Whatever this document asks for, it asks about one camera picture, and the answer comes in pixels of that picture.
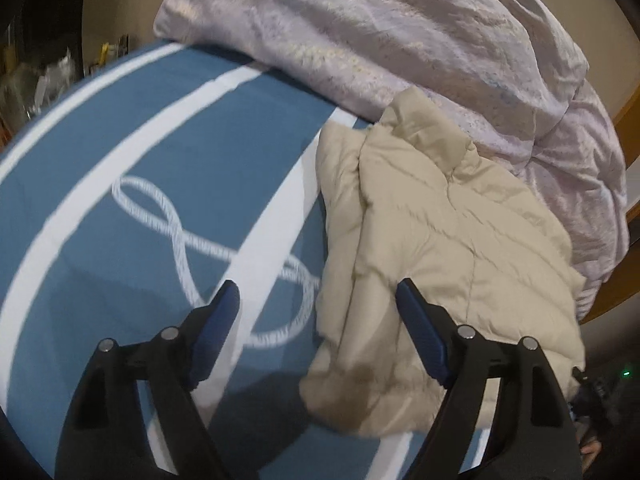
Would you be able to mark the pink floral duvet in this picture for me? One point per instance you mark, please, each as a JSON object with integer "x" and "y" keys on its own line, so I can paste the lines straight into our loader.
{"x": 400, "y": 35}

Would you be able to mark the beige puffer jacket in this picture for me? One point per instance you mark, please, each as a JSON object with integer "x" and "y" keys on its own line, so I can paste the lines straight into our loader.
{"x": 440, "y": 240}

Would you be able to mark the blue striped bed sheet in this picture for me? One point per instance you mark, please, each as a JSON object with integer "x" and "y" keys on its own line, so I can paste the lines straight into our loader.
{"x": 125, "y": 260}

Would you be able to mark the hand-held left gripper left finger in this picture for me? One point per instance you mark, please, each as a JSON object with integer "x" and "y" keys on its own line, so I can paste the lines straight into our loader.
{"x": 212, "y": 340}

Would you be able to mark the small yellow toy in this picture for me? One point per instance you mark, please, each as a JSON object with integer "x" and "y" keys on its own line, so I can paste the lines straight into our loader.
{"x": 104, "y": 55}

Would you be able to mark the clear plastic bag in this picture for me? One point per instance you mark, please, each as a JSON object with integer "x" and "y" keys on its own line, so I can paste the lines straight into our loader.
{"x": 60, "y": 65}

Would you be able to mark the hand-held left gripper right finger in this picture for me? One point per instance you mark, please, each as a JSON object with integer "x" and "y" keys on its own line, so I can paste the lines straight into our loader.
{"x": 425, "y": 340}

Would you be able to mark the wooden framed glass door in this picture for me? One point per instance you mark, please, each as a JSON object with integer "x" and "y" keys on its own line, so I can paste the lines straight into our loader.
{"x": 625, "y": 220}

